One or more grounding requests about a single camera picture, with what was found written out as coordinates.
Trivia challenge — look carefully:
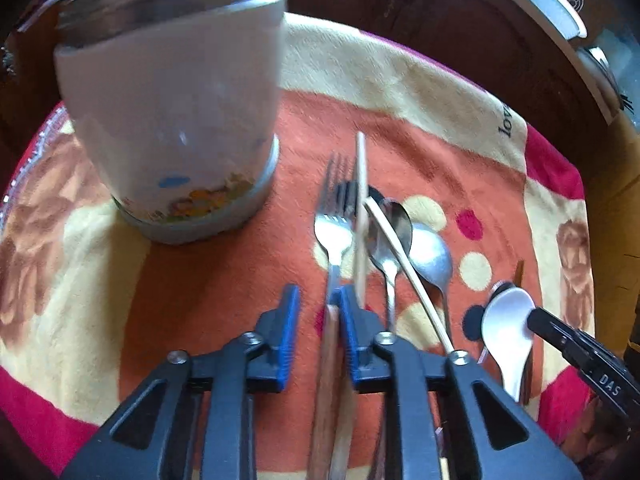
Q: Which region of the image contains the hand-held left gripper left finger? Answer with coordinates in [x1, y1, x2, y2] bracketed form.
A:
[60, 284, 301, 480]

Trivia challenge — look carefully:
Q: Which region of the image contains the steel pan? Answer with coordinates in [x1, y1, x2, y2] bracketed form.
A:
[575, 45, 627, 126]

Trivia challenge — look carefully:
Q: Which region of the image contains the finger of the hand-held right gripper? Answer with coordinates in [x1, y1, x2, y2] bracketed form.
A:
[527, 307, 593, 368]

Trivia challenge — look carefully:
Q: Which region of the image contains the white ceramic spoon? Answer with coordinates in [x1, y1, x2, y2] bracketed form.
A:
[481, 287, 536, 402]

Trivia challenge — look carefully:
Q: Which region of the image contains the large steel spoon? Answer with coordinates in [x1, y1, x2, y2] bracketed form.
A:
[409, 224, 455, 342]

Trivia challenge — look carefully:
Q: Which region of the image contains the printed blanket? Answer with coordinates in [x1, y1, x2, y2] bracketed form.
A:
[0, 12, 608, 480]

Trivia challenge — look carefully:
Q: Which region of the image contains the small steel spoon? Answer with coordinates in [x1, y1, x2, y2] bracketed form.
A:
[367, 199, 415, 336]

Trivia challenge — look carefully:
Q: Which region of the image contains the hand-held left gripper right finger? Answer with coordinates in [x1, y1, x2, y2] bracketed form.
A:
[337, 285, 583, 480]

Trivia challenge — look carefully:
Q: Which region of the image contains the steel fork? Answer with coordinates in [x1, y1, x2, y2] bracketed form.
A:
[314, 154, 353, 311]
[337, 181, 360, 218]

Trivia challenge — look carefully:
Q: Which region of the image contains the white jar with metal rim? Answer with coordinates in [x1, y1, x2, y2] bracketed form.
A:
[54, 0, 288, 246]

